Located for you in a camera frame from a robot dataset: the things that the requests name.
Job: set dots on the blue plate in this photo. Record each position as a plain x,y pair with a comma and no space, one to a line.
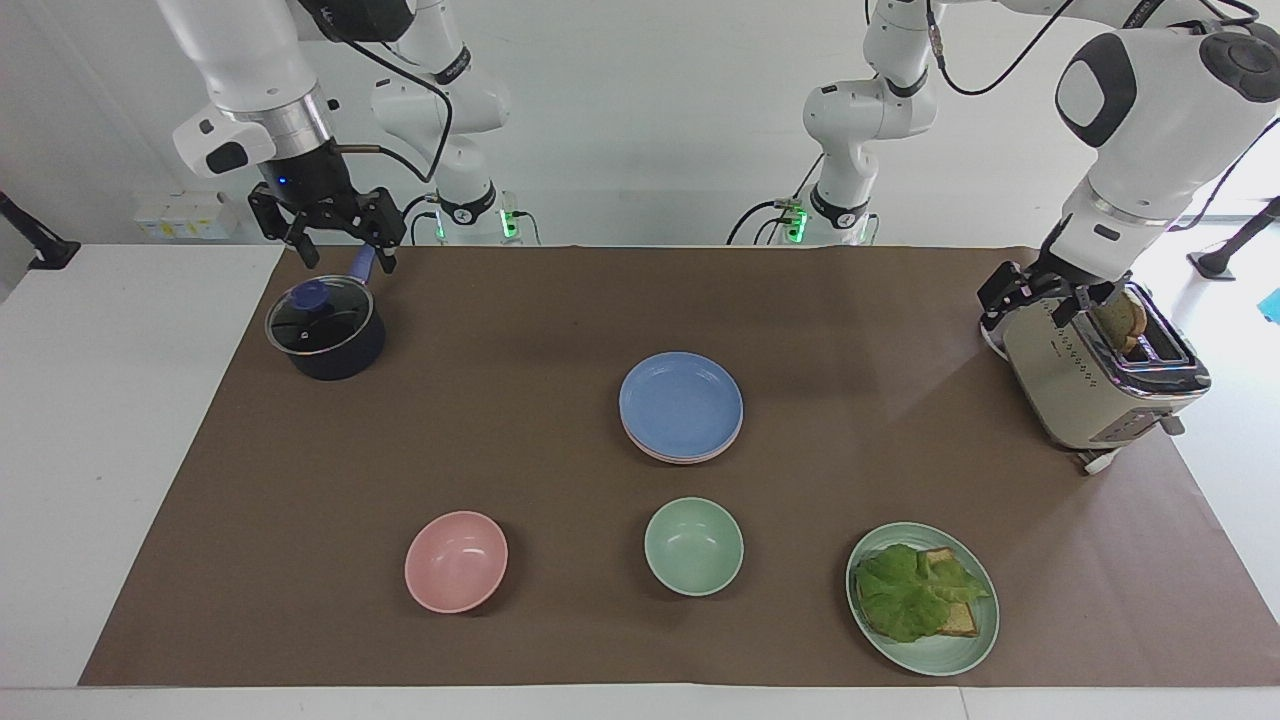
680,402

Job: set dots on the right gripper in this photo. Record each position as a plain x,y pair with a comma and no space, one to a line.
305,175

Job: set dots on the pink bowl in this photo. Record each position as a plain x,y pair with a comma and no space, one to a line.
456,562

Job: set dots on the green lettuce leaf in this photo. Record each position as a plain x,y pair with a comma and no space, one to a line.
910,595

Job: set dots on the white box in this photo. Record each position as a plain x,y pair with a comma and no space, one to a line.
185,215

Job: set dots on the black stand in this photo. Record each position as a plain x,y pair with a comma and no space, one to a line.
35,245
1225,255

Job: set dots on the green bowl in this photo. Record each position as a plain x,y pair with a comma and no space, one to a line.
694,546

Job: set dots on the dark blue pot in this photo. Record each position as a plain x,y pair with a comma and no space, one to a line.
345,358

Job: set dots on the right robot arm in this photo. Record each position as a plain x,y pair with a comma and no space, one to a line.
250,50

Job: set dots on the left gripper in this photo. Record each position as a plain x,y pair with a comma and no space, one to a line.
1065,272

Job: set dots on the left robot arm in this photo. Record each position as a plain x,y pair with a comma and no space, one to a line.
1150,110

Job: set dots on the green plate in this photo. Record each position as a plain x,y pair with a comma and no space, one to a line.
935,655

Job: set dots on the glass lid with blue knob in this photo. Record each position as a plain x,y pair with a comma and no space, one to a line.
320,315

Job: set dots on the pink plate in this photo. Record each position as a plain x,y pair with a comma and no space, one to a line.
683,458

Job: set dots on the silver toaster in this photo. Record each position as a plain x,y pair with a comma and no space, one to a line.
1080,390

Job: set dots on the toast slice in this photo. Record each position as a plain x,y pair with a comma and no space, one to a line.
1122,320
962,620

